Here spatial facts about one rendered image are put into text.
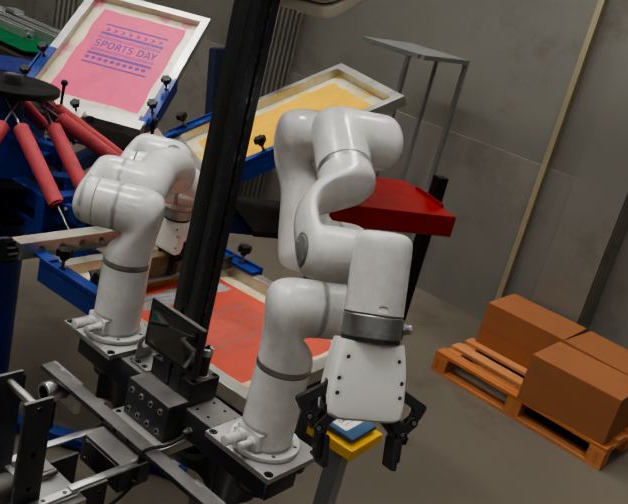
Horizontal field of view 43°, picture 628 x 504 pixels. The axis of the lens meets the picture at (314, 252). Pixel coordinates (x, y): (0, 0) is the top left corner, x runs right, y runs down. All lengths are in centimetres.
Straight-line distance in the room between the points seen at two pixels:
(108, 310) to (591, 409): 295
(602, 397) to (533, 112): 192
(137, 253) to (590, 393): 294
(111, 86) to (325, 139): 253
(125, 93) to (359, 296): 275
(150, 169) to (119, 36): 229
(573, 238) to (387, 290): 391
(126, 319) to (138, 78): 217
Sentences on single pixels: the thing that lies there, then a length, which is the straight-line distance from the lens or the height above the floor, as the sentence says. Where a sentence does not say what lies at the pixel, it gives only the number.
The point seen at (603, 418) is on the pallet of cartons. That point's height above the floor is 25.
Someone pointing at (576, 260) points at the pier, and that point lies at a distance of 487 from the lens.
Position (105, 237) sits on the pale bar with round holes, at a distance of 250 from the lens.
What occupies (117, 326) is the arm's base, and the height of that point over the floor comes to 117.
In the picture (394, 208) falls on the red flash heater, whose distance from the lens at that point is 321.
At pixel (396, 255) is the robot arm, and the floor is 163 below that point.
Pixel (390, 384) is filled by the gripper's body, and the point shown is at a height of 148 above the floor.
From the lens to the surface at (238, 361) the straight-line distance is 207.
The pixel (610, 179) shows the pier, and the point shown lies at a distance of 476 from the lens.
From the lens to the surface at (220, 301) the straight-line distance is 238.
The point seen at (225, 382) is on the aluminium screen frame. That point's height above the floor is 99.
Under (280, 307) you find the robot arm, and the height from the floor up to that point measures 142.
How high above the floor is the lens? 194
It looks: 19 degrees down
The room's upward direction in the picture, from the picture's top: 14 degrees clockwise
